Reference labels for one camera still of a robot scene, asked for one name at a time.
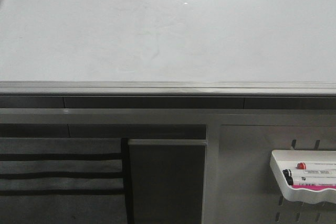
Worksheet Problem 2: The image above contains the white metal whiteboard stand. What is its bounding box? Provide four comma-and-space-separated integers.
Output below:
1, 95, 335, 223

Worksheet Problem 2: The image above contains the pink whiteboard marker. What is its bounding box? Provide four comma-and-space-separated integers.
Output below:
292, 185, 336, 191

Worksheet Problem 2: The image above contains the red capped whiteboard marker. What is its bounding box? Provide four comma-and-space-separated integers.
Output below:
297, 162, 335, 170

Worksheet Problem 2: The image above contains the white pegboard panel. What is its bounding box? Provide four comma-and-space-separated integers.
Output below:
215, 125, 335, 223

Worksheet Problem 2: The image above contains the white marker tray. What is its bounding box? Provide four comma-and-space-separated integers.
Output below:
270, 150, 335, 204

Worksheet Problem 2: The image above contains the black capped marker upper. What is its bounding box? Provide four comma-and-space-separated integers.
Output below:
282, 169, 335, 177

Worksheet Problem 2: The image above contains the black capped marker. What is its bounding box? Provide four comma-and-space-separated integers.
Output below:
285, 176, 335, 186
282, 169, 335, 177

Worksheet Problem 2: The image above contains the black capped marker lower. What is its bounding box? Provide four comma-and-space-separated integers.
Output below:
285, 176, 335, 186

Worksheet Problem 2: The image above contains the grey fabric black striped organizer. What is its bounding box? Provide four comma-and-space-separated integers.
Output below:
1, 137, 134, 223

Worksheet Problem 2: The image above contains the white whiteboard with aluminium frame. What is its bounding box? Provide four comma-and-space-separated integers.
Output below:
1, 0, 335, 95

